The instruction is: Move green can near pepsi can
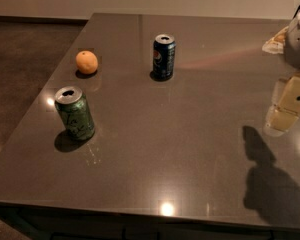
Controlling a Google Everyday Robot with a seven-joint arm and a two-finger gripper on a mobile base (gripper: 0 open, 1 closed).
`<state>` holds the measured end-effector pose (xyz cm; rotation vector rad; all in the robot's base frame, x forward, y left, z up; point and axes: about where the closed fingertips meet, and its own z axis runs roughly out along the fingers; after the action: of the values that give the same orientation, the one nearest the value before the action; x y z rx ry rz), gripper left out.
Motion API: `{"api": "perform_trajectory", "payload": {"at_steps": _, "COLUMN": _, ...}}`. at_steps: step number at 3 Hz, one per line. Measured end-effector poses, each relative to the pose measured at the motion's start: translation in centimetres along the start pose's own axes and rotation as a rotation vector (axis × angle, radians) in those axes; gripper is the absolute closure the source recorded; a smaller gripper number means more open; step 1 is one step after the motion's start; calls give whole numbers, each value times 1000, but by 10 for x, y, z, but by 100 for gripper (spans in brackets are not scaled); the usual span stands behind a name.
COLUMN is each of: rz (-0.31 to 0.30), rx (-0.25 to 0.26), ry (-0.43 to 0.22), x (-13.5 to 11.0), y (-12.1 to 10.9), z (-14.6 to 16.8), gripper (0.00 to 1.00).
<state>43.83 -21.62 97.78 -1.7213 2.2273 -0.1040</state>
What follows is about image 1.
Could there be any orange fruit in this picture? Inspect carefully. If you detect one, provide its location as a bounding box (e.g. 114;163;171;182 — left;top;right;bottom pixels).
76;50;98;75

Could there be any green La Croix can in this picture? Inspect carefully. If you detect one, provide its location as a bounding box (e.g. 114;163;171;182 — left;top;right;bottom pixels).
54;86;95;141

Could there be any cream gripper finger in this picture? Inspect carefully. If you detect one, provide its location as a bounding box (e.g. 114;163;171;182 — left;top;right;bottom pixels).
265;75;300;133

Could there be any blue Pepsi can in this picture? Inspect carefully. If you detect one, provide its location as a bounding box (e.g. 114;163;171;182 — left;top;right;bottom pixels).
152;34;176;81

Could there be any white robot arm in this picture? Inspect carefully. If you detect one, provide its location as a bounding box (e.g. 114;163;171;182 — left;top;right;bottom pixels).
262;5;300;136

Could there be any crumpled snack bag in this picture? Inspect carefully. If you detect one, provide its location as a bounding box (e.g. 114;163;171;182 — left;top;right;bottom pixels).
262;26;288;54

